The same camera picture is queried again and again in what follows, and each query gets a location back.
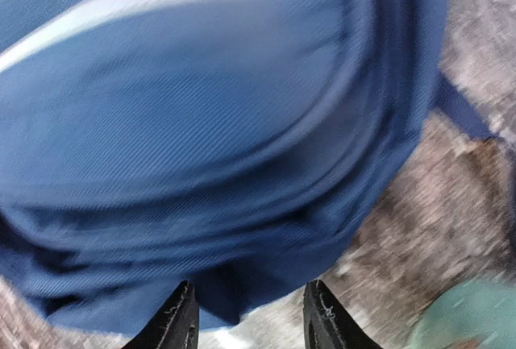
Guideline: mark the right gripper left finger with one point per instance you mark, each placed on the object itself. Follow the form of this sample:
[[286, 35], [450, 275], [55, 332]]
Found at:
[[174, 326]]

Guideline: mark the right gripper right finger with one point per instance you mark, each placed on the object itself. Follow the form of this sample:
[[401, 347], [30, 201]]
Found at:
[[327, 325]]

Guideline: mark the navy blue student backpack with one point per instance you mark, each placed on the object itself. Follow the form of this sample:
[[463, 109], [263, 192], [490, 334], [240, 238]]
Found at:
[[238, 144]]

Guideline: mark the cream floral ceramic mug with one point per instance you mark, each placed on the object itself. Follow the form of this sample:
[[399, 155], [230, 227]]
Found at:
[[482, 310]]

